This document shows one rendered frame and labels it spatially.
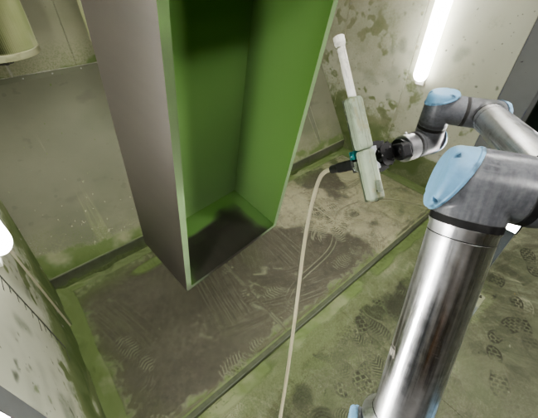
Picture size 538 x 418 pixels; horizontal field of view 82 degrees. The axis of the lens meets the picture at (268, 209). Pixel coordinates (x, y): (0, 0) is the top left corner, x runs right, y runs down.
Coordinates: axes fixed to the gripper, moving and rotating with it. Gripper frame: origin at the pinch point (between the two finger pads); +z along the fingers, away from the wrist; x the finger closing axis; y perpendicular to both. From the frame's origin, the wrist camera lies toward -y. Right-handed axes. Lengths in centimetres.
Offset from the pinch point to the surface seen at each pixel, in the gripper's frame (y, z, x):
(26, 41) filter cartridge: 97, 90, 90
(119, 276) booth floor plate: 140, 90, -37
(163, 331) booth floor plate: 100, 73, -66
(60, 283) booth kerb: 139, 121, -29
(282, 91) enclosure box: 36.2, -0.1, 33.3
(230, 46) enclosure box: 39, 15, 53
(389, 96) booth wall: 127, -146, 37
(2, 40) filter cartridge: 90, 97, 88
